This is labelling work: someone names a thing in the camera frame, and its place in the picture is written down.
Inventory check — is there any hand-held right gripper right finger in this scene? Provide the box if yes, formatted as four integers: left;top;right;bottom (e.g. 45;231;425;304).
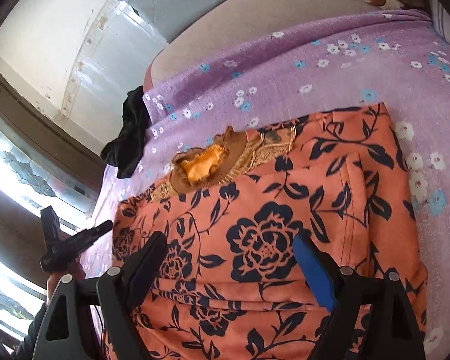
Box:
292;232;426;360

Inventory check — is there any person's left forearm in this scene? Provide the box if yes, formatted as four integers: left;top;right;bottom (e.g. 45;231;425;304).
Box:
11;270;62;360

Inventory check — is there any stained glass window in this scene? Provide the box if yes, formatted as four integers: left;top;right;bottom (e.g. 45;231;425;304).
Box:
0;99;100;340

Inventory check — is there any grey pillow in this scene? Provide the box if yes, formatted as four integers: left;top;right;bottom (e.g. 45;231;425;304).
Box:
112;0;265;44

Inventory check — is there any beige bed sheet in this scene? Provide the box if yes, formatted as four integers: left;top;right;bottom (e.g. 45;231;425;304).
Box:
144;0;413;87

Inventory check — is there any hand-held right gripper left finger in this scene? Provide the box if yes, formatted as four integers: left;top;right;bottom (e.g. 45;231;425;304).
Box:
32;231;169;360

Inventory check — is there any black cloth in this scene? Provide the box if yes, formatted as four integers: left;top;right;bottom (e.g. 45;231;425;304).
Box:
100;85;151;180

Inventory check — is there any purple floral bedsheet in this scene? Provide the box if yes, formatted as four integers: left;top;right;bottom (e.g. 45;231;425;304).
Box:
79;9;450;357

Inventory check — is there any orange floral garment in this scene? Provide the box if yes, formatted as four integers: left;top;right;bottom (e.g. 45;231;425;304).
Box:
101;101;430;360

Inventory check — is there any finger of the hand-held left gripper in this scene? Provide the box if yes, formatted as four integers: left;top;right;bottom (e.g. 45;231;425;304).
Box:
40;206;62;248
65;220;114;252

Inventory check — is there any wooden window frame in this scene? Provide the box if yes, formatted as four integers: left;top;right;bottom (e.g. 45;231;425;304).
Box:
0;56;107;196

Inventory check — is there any striped cloth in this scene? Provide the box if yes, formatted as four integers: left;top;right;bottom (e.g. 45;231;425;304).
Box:
425;0;450;46

